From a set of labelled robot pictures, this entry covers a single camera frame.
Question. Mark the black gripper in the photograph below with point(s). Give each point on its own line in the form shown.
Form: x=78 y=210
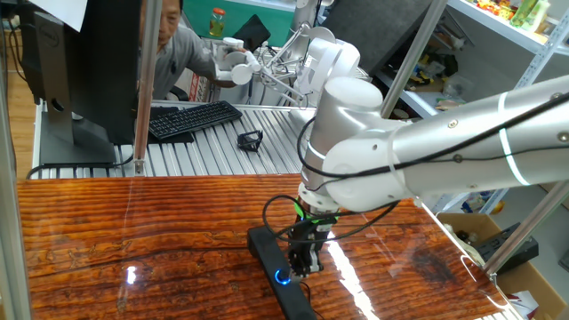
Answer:
x=311 y=237

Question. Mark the blue-lit round volume knob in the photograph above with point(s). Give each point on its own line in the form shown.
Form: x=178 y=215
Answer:
x=280 y=277

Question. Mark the black power strip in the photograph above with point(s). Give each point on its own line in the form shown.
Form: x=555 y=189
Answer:
x=266 y=249

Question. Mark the white haptic teleoperation device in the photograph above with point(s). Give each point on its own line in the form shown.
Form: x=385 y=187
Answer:
x=331 y=58

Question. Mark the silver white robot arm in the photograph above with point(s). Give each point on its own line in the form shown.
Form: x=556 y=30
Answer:
x=444 y=175

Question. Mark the black folding phone stand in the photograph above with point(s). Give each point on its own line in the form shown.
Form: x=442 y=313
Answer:
x=243 y=143

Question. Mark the wood-grain vinyl table mat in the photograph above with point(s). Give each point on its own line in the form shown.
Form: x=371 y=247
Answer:
x=133 y=231

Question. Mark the blue white bottle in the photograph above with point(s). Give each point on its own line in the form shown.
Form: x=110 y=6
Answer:
x=473 y=203

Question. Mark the black computer keyboard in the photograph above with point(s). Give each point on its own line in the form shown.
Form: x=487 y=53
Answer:
x=191 y=119

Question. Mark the black electronic box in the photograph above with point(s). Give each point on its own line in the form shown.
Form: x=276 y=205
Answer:
x=489 y=251

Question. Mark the red white carton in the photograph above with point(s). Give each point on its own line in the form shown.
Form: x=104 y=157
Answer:
x=194 y=86

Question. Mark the black office chair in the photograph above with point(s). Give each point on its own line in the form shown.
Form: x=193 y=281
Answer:
x=180 y=93

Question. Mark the beige flat item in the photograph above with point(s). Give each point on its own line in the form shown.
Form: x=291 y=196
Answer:
x=451 y=105

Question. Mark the white red paper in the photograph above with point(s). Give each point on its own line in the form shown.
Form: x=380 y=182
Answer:
x=520 y=300

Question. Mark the yellow black tools clutter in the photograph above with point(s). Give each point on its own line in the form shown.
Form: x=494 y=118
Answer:
x=427 y=66

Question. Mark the black tablet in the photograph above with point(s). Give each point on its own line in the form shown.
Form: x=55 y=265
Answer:
x=253 y=31

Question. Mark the clear plastic bag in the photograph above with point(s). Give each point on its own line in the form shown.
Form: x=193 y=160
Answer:
x=458 y=84

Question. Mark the person in grey shirt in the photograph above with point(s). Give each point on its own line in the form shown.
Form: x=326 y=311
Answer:
x=182 y=58

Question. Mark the brown cardboard box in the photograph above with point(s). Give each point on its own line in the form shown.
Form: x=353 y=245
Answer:
x=547 y=293

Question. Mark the dark grey foam panel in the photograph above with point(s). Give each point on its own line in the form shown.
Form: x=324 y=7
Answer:
x=378 y=26

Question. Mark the white grey cylindrical column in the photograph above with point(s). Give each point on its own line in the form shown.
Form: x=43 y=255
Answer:
x=304 y=13

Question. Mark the glass jar with orange lid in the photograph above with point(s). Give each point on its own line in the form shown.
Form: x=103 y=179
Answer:
x=217 y=22

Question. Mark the green partition board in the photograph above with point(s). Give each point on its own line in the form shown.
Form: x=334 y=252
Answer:
x=200 y=13

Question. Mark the black monitor with grey stand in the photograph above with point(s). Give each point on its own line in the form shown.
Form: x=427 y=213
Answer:
x=102 y=66

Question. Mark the white metal shelving unit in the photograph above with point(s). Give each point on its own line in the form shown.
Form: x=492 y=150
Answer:
x=541 y=55

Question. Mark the colourful small toys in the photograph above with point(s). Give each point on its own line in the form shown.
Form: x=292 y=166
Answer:
x=493 y=6

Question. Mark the green plastic bottle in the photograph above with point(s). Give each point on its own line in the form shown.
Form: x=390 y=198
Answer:
x=524 y=11

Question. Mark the pale yellow plastic bottle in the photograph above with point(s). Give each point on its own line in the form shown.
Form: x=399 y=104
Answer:
x=540 y=15

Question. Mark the white paper sheet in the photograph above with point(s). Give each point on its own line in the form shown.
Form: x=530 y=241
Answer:
x=62 y=11

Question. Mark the aluminium frame post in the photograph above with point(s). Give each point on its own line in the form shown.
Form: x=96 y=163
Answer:
x=418 y=44
x=9 y=222
x=509 y=249
x=146 y=89

